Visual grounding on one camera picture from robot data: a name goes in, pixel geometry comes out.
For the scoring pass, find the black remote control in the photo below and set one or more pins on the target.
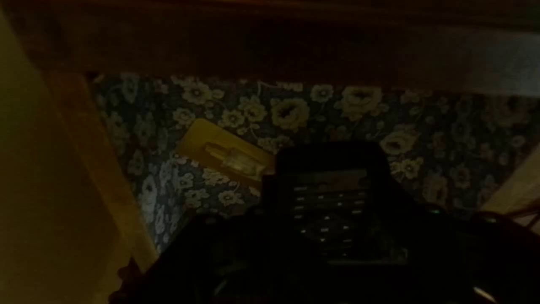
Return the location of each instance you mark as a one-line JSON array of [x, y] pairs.
[[332, 195]]

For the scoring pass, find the yellow packet in drawer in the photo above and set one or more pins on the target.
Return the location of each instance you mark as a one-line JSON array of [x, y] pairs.
[[229, 153]]

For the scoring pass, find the dark wooden desk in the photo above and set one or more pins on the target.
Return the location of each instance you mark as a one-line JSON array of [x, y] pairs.
[[484, 45]]

